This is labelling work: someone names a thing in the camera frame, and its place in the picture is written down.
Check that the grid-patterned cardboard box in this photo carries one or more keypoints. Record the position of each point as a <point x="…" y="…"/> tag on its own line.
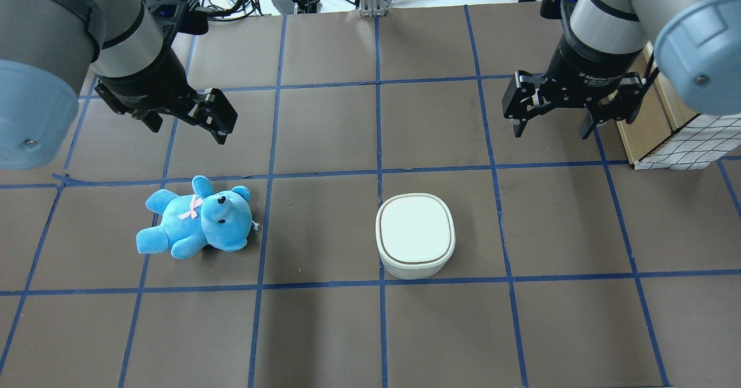
<point x="668" y="135"/>

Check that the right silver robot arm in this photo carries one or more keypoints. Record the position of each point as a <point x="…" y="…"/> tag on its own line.
<point x="611" y="51"/>

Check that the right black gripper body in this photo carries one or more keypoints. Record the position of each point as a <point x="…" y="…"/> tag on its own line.
<point x="584" y="69"/>

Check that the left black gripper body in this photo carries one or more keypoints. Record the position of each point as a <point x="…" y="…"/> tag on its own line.
<point x="146" y="81"/>

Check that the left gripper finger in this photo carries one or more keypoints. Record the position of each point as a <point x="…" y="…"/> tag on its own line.
<point x="211" y="110"/>
<point x="151" y="119"/>

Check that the white plastic trash can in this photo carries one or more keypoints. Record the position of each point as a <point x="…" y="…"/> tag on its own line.
<point x="415" y="235"/>

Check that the blue teddy bear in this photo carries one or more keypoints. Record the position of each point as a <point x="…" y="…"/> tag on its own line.
<point x="188" y="223"/>

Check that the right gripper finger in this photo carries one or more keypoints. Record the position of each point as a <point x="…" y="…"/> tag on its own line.
<point x="523" y="101"/>
<point x="623" y="105"/>

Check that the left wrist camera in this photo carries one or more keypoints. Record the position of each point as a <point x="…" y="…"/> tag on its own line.
<point x="178" y="17"/>

